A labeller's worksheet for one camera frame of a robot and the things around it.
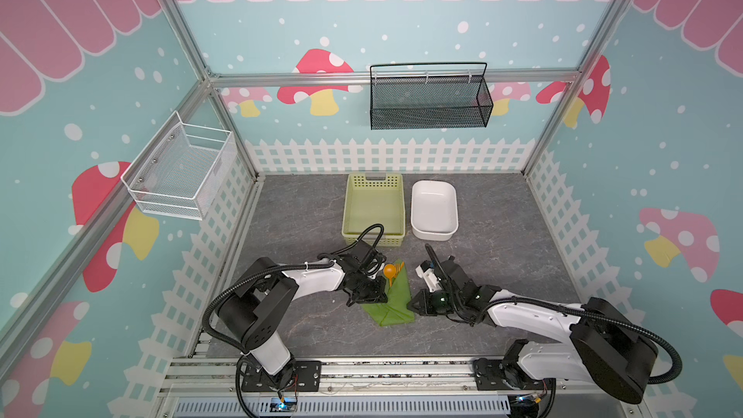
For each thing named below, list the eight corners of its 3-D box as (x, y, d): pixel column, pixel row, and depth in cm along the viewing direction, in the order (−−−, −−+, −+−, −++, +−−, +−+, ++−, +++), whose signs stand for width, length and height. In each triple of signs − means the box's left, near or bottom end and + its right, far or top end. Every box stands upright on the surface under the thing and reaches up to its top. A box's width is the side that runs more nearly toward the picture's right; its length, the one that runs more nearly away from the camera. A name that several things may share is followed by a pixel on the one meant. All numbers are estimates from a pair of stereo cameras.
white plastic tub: (411, 244, 102) (413, 234, 97) (407, 191, 118) (408, 180, 112) (462, 244, 102) (466, 233, 97) (451, 191, 117) (454, 180, 112)
